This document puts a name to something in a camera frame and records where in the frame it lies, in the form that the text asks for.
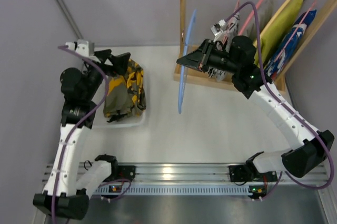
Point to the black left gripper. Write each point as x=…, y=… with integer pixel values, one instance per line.
x=104, y=64

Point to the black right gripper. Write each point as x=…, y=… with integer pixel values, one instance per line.
x=206, y=57

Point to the light blue hanger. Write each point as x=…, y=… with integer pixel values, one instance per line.
x=183, y=62

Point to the camouflage trousers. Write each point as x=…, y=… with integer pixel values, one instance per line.
x=126, y=96

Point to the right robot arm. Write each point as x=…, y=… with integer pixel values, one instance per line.
x=308, y=146

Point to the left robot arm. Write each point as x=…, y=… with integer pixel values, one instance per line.
x=65, y=195

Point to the white black printed trousers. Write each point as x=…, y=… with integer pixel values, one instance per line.
x=231, y=30

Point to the lime green trousers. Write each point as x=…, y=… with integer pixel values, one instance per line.
x=276, y=32

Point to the grey trousers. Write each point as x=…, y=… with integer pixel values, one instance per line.
x=264, y=13

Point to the blue white red trousers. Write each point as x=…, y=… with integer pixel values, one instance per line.
x=273, y=69

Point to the pink padded hanger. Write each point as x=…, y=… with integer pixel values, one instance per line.
x=258, y=4

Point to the pink hanger under blue trousers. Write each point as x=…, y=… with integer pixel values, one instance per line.
x=295, y=30

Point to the wooden clothes rack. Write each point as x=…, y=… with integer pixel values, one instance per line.
x=201, y=78

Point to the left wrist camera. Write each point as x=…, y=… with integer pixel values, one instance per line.
x=84, y=48

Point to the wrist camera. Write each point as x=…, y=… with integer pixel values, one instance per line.
x=218, y=27
x=84, y=48

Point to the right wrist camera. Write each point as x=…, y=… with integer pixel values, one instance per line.
x=218, y=27

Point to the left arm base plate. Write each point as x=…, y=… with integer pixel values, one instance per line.
x=125, y=172

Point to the aluminium rail base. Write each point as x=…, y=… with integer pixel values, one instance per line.
x=201, y=172

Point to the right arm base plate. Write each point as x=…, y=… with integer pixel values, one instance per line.
x=244, y=173

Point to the grey slotted cable duct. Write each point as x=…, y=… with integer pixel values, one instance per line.
x=180, y=190

